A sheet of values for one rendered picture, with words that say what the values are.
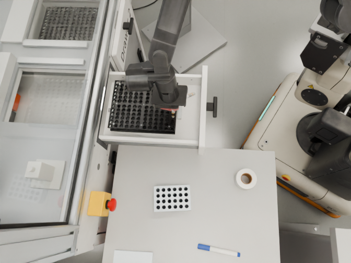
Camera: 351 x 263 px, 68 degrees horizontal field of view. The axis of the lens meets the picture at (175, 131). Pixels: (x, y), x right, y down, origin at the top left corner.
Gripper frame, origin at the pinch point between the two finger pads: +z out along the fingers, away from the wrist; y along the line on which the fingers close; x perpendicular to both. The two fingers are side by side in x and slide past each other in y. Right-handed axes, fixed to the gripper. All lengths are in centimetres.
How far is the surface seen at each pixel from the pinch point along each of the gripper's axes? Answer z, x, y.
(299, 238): 63, -34, 57
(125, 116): 1.5, -3.3, -15.8
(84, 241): 4.2, -42.7, -21.6
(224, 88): 91, 62, 19
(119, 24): -3.4, 30.9, -23.2
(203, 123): 0.5, -4.6, 10.2
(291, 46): 92, 102, 67
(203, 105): 0.2, 1.8, 9.8
